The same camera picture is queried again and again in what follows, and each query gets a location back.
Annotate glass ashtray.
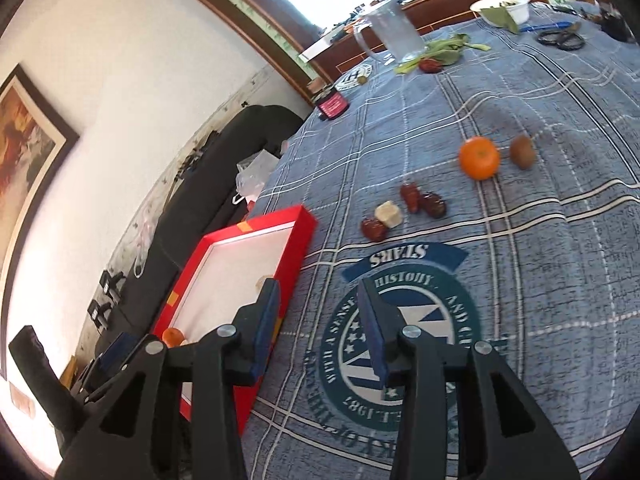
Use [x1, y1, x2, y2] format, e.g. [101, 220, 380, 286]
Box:
[334, 62, 376, 92]

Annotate white bowl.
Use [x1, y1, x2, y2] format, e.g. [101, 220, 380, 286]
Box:
[470, 0, 532, 26]

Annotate green leaf vegetable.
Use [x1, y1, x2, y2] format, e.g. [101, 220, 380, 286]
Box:
[479, 2, 521, 35]
[394, 34, 493, 75]

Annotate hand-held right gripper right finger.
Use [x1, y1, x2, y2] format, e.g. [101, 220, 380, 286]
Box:
[357, 277, 581, 480]

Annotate black leather sofa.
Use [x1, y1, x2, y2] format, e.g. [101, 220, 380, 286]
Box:
[55, 105, 307, 461]

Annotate black device on stand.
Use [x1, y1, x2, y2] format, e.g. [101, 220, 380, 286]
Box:
[100, 270, 126, 306]
[87, 300, 113, 332]

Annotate black round device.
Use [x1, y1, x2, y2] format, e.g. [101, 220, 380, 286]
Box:
[600, 5, 638, 43]

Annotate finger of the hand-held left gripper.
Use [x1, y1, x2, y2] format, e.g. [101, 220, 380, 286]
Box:
[95, 332, 143, 376]
[7, 325, 86, 441]

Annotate black scissors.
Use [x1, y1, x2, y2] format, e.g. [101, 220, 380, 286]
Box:
[537, 30, 586, 52]

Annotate dark jar red label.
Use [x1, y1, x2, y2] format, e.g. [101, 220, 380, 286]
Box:
[311, 85, 349, 122]

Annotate wooden counter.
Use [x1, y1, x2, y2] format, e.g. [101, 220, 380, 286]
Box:
[300, 0, 548, 83]

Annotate wooden partition frame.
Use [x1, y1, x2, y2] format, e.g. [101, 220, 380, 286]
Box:
[145, 0, 333, 86]

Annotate red shallow box tray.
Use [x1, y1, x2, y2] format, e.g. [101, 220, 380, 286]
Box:
[150, 204, 318, 437]

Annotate brown kiwi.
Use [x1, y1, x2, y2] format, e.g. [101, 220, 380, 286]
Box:
[509, 134, 537, 171]

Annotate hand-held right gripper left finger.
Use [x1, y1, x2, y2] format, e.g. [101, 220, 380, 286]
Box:
[52, 277, 282, 480]

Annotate clear glass mug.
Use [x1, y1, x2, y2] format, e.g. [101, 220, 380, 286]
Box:
[356, 0, 430, 65]

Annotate framed wall painting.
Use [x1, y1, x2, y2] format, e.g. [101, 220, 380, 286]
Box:
[0, 63, 81, 381]

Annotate crumpled clear plastic bag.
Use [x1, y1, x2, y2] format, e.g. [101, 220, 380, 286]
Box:
[127, 210, 161, 281]

